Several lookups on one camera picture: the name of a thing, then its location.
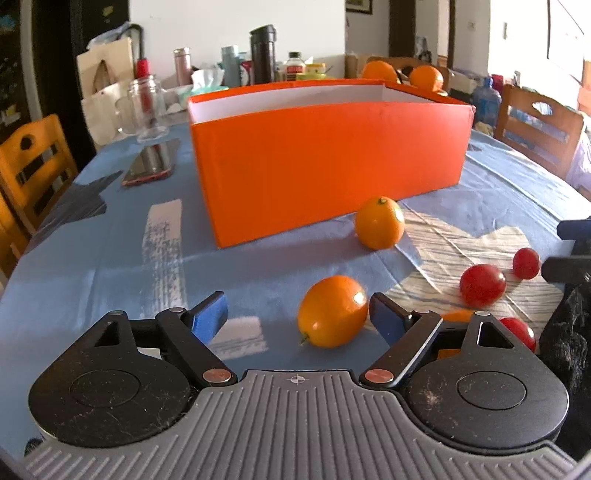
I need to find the orange cardboard box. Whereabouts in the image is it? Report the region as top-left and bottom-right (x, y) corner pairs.
(187, 78), (476, 249)

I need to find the black fuzzy cloth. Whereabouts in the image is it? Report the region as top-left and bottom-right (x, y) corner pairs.
(539, 281), (591, 457)

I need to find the small red-label bottle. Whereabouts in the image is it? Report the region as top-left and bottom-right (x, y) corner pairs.
(284, 52), (305, 83)

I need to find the smartphone in clear case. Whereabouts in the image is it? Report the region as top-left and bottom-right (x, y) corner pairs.
(121, 137), (182, 188)

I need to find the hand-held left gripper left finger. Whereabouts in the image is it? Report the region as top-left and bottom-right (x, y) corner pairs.
(90, 292), (237, 387)

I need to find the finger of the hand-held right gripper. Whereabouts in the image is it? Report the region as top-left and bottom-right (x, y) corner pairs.
(542, 256), (591, 285)
(557, 220), (591, 257)

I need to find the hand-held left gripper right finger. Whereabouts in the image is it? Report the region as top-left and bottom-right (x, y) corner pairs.
(359, 293), (515, 387)

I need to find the grey-blue bottle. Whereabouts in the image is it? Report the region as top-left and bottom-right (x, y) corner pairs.
(221, 45), (242, 88)

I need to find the blue water jug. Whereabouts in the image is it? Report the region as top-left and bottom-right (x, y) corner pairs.
(472, 76), (503, 128)

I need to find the pink metal bottle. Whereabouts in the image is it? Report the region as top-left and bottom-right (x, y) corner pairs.
(174, 47), (194, 88)

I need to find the tissue pack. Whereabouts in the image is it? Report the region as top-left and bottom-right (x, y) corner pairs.
(173, 69), (230, 112)

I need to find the red cherry tomato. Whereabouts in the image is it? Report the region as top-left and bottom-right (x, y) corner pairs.
(499, 317), (537, 354)
(512, 247), (541, 280)
(459, 263), (507, 308)

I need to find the white tote bag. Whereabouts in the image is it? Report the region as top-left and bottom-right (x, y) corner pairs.
(76, 37), (136, 149)

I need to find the round orange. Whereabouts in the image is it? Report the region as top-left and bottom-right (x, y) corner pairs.
(361, 60), (399, 84)
(410, 65), (445, 92)

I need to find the oval orange kumquat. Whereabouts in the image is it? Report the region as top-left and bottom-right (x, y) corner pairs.
(436, 309), (476, 361)
(355, 196), (406, 251)
(297, 275), (369, 348)

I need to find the clear glass mug jar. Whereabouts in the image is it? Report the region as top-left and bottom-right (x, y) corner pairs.
(115, 78), (171, 143)

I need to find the red umbrella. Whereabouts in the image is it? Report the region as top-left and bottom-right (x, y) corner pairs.
(124, 23), (156, 112)

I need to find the black thermos flask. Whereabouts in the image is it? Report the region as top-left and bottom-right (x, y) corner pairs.
(249, 25), (277, 86)

